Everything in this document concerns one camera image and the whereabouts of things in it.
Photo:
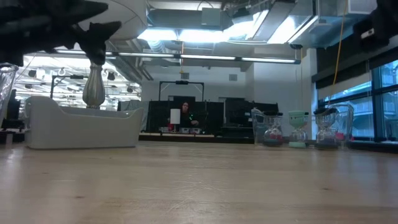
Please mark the grey ceiling air duct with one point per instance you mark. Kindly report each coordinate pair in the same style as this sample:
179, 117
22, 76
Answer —
186, 18

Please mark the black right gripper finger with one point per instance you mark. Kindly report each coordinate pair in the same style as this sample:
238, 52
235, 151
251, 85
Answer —
376, 37

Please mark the black-capped hourglass red sand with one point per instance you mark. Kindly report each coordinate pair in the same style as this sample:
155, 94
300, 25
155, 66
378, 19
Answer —
274, 135

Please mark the green hourglass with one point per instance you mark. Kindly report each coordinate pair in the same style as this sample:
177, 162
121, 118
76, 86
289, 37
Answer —
298, 118

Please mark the black-capped hourglass blue sand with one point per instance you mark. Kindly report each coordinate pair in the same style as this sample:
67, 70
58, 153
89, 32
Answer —
273, 142

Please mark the black-capped hourglass indigo sand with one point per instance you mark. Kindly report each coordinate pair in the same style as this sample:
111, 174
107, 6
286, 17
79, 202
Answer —
326, 143

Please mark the blue glass window wall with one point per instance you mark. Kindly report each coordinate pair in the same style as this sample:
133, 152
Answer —
360, 115

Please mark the silver lamp base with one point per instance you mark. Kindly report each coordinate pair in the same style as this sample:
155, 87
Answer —
93, 90

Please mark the long ceiling light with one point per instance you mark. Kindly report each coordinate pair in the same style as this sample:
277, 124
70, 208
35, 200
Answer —
205, 57

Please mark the clear plastic bin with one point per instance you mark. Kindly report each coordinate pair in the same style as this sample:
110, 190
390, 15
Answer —
6, 81
346, 124

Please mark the black gantry frame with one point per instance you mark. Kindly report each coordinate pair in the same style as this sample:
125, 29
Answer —
182, 82

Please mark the small white table lamp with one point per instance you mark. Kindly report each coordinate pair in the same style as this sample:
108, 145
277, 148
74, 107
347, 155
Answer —
175, 116

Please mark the person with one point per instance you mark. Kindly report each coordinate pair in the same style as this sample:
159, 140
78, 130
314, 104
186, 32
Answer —
186, 109

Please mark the black partition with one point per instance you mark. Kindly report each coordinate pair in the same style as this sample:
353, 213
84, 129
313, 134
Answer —
217, 118

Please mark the grey plastic bin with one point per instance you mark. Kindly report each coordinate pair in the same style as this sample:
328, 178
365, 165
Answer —
77, 130

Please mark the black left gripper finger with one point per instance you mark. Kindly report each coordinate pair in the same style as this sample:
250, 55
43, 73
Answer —
96, 40
62, 11

